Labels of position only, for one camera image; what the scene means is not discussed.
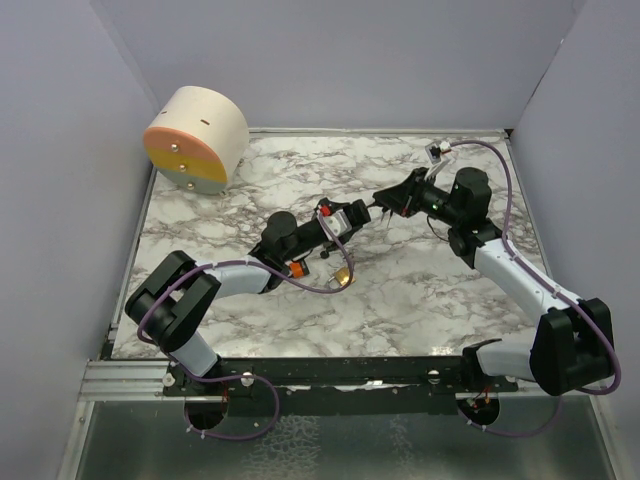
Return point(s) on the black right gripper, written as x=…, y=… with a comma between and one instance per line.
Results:
x=404, y=197

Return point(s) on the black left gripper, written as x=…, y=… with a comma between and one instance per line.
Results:
x=342, y=237

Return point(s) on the black-headed key bunch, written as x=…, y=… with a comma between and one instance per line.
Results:
x=326, y=249
x=382, y=212

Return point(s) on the black Kaijing padlock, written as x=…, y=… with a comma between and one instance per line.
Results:
x=358, y=214

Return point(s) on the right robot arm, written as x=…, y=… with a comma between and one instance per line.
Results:
x=573, y=342

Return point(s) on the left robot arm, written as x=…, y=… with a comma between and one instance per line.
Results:
x=170, y=304

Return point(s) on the brass padlock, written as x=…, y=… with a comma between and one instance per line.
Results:
x=341, y=278

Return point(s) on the orange and black padlock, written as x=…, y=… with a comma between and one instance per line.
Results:
x=298, y=269

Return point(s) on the cream cylinder with coloured face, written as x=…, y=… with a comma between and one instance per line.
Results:
x=197, y=140

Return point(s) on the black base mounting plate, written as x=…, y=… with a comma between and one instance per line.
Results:
x=335, y=386

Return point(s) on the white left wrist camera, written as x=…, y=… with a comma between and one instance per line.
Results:
x=334, y=222

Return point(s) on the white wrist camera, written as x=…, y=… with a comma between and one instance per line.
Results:
x=334, y=222
x=438, y=153

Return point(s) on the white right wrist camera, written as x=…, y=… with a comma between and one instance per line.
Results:
x=438, y=153

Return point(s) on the aluminium frame rail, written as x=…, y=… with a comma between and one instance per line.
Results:
x=126, y=380

